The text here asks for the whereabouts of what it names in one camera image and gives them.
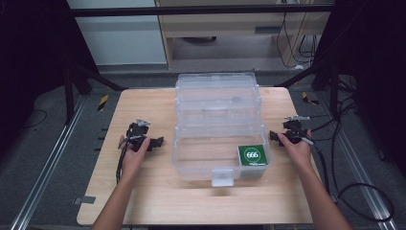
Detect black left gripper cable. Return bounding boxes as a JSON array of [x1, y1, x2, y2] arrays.
[[115, 135, 144, 186]]

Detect hanging black cables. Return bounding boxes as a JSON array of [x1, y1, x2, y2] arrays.
[[275, 11, 322, 70]]

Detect grey tape strip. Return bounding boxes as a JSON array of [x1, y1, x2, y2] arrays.
[[73, 195, 97, 206]]

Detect person's left hand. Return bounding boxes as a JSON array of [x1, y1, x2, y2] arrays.
[[122, 137, 151, 182]]

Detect person's right hand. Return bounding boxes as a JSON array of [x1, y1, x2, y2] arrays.
[[276, 128, 314, 173]]

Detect yellow black striped tape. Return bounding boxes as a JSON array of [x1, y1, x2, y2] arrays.
[[301, 91, 321, 106]]

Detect yellow-handled tool on floor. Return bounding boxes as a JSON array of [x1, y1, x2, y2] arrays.
[[97, 94, 110, 112]]

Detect aluminium floor rail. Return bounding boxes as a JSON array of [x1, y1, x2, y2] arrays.
[[317, 94, 400, 230], [9, 95, 88, 230]]

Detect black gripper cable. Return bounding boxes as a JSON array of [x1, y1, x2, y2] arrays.
[[115, 135, 144, 186], [299, 133, 331, 196]]

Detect black horizontal frame bar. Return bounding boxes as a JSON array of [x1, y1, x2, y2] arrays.
[[68, 3, 337, 18]]

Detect black metal stand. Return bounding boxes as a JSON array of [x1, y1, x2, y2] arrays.
[[62, 62, 127, 127], [275, 58, 341, 120]]

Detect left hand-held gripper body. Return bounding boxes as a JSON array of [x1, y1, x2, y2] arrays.
[[118, 118, 154, 153]]

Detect white cabinet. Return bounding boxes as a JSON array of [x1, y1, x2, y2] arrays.
[[66, 0, 169, 66]]

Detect black curtain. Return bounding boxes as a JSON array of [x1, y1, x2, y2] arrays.
[[0, 0, 100, 161], [311, 0, 406, 176]]

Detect clear plastic storage box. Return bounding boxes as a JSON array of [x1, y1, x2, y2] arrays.
[[171, 72, 274, 188]]

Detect thin black floor cable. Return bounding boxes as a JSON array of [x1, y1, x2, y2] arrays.
[[17, 108, 49, 131]]

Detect light wooden cabinet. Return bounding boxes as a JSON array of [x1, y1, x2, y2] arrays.
[[154, 0, 333, 69]]

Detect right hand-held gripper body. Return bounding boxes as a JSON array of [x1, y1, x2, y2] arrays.
[[282, 115, 316, 146]]

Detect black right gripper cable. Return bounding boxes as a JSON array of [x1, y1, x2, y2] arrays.
[[299, 133, 331, 196]]

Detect green box with white circle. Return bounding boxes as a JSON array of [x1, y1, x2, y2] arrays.
[[237, 144, 269, 168]]

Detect black looped floor cable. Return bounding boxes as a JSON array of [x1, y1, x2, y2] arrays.
[[310, 92, 395, 223]]

